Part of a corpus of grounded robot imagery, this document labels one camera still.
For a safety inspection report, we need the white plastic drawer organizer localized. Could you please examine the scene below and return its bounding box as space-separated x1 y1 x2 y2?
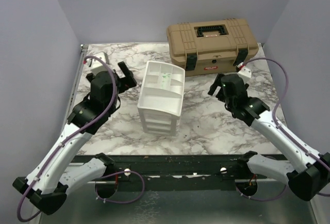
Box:
137 60 185 136

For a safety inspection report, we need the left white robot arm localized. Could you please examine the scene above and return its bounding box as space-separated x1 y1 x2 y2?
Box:
12 61 137 215

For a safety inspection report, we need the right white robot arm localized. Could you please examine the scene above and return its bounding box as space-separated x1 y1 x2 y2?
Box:
208 74 329 201

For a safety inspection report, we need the tan plastic toolbox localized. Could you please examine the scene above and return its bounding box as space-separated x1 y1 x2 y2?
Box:
167 19 259 76

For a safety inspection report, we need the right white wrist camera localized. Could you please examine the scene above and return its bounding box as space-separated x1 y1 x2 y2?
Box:
236 63 252 84

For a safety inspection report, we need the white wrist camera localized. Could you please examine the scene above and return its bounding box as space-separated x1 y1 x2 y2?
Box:
236 63 252 84
85 52 110 75

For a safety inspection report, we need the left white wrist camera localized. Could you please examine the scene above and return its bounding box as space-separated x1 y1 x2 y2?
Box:
85 52 110 75

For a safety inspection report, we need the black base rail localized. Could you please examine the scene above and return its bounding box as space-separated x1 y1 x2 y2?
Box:
90 154 253 191

